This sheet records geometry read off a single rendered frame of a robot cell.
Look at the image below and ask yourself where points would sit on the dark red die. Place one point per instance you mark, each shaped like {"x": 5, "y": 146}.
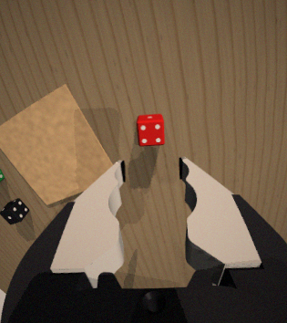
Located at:
{"x": 150, "y": 130}

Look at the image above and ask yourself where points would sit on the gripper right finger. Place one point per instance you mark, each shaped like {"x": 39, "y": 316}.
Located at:
{"x": 226, "y": 236}

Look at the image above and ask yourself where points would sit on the tan cork mat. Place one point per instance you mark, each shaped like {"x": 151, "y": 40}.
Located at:
{"x": 53, "y": 147}

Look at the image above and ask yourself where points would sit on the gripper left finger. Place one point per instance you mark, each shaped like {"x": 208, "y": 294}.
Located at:
{"x": 81, "y": 242}

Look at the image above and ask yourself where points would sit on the black die with white pips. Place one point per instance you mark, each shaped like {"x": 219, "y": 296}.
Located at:
{"x": 15, "y": 211}

